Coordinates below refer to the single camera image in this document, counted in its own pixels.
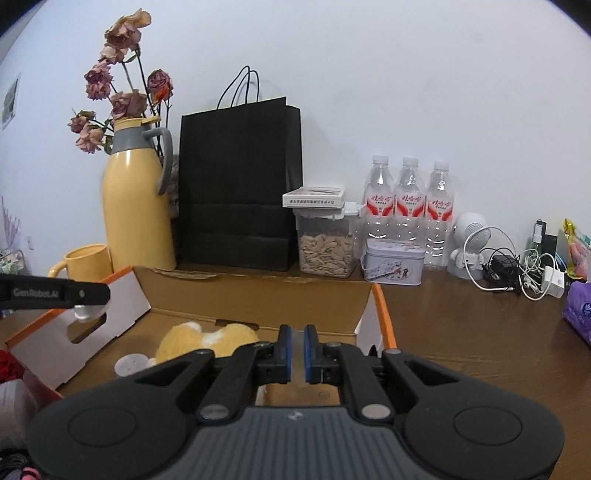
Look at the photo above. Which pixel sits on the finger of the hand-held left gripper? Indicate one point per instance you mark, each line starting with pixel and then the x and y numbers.
pixel 55 293

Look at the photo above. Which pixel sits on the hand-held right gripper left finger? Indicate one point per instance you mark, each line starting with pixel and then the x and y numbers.
pixel 285 353

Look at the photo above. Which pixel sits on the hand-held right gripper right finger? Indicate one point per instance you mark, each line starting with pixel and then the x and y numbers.
pixel 310 353

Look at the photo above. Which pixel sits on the small white object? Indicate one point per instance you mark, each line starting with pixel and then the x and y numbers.
pixel 87 314

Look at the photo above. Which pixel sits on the red printed cardboard box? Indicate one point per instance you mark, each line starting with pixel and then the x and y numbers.
pixel 258 300

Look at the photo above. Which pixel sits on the yellow mug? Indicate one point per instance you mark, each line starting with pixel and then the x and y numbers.
pixel 90 263

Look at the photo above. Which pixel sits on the storage rack with sundries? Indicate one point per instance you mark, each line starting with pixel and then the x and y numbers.
pixel 9 263

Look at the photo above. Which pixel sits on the red cloth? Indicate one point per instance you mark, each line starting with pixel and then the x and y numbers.
pixel 9 367

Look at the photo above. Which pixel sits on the clear seed container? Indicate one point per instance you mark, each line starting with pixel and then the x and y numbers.
pixel 323 254

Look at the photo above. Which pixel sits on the yellow plush toy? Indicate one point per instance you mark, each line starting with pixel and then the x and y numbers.
pixel 184 341

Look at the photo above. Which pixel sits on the white round lid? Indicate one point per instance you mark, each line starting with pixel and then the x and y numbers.
pixel 130 365

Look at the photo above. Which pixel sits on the yellow thermos jug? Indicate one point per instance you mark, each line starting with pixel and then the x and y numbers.
pixel 134 207

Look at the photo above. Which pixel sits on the white printed tin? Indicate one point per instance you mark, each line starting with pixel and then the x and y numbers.
pixel 392 267

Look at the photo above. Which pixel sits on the white flat box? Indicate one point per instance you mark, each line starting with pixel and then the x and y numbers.
pixel 314 198

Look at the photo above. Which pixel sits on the clear water bottle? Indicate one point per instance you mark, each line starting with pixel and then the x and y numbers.
pixel 410 203
pixel 439 207
pixel 378 198

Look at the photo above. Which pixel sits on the black paper bag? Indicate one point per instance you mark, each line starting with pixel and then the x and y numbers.
pixel 235 184

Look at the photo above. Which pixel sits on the dark cloth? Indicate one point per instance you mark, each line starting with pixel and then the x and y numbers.
pixel 14 468

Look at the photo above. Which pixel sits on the small white desk fan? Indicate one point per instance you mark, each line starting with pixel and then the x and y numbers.
pixel 466 230

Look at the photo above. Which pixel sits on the dried pink rose bouquet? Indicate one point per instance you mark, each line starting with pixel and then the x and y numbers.
pixel 124 104

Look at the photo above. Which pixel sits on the white power adapter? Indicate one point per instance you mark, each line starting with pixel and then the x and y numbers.
pixel 553 282

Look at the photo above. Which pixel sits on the small black box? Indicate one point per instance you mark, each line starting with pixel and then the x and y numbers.
pixel 549 247

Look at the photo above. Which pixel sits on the purple tissue pack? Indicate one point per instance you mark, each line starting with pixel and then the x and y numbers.
pixel 579 314

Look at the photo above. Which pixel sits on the colourful snack packet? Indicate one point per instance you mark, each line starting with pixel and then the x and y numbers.
pixel 579 251

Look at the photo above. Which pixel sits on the purple wall decoration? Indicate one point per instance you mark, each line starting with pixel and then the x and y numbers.
pixel 10 226

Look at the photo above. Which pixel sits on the wall poster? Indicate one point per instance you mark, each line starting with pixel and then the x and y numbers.
pixel 10 99

